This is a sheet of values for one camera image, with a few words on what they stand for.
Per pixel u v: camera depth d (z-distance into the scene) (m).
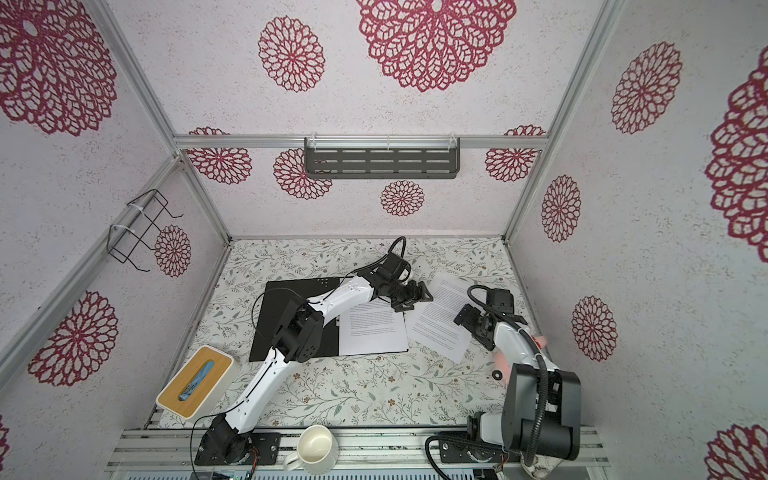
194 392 0.78
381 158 0.92
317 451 0.76
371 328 0.95
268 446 0.73
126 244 0.78
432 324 0.97
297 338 0.64
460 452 0.73
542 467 0.68
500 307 0.70
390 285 0.83
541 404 0.39
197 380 0.81
